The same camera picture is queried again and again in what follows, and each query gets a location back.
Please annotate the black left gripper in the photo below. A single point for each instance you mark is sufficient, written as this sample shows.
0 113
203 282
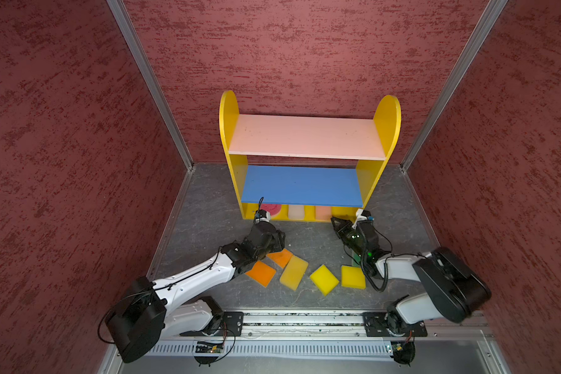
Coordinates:
278 241

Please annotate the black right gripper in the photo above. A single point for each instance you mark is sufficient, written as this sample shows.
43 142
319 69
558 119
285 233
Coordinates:
342 227

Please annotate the peach orange sponge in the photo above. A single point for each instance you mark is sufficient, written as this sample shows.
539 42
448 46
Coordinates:
323 213

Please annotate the round pink smiley sponge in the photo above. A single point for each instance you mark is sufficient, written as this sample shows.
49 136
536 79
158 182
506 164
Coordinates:
272 209

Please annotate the white sponge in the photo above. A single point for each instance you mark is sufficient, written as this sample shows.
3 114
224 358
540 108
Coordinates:
296 212

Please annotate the pale yellow sponge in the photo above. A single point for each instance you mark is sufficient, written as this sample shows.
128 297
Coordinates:
293 273

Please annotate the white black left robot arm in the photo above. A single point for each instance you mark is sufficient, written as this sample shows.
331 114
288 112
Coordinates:
154 309

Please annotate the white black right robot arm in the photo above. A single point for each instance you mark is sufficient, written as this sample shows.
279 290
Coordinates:
451 289

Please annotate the yellow shelf with coloured boards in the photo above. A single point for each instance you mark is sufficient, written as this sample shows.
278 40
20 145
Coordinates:
369 142

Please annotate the bright yellow square sponge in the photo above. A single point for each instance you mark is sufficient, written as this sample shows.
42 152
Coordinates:
352 277

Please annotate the bright yellow diamond sponge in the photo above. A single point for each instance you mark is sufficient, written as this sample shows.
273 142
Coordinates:
324 280

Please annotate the left circuit board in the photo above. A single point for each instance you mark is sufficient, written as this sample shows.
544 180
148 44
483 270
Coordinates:
209 348

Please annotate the circuit board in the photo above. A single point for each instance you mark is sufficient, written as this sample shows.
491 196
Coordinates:
402 348
209 348

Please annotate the right circuit board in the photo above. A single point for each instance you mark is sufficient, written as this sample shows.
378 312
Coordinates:
402 348

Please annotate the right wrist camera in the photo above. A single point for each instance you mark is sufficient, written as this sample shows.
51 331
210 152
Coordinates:
362 216

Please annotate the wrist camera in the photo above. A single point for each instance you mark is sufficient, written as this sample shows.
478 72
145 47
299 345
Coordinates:
362 216
262 216

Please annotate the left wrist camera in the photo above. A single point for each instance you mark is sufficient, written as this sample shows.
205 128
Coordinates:
262 216

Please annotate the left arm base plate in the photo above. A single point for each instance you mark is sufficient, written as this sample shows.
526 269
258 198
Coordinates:
229 323

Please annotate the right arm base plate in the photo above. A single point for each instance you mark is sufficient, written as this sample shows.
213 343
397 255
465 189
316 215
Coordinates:
390 325

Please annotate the aluminium mounting rail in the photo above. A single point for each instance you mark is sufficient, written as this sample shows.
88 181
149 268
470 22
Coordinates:
286 324

